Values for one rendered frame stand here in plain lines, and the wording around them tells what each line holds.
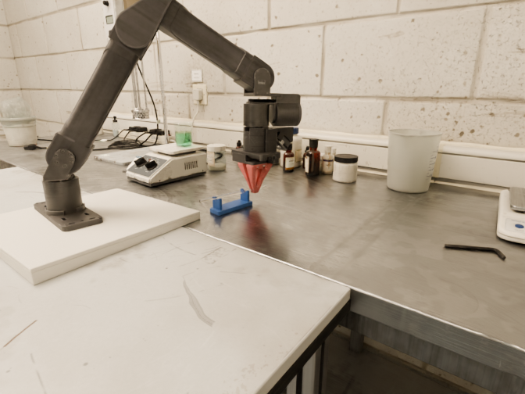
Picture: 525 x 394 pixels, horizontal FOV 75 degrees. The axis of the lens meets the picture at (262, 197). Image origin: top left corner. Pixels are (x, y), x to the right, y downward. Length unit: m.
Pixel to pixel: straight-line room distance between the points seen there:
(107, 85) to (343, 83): 0.74
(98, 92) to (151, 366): 0.50
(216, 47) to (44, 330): 0.55
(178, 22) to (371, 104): 0.66
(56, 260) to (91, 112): 0.28
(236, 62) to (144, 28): 0.18
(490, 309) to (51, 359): 0.51
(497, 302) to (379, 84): 0.76
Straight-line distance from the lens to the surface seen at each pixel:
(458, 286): 0.56
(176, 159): 1.00
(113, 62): 0.72
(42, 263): 0.58
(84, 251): 0.60
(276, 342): 0.40
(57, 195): 0.75
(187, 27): 0.73
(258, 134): 0.76
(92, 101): 0.72
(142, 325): 0.45
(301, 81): 1.26
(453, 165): 1.07
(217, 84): 1.51
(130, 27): 0.71
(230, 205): 0.76
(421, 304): 0.50
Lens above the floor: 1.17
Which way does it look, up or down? 18 degrees down
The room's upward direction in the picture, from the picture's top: straight up
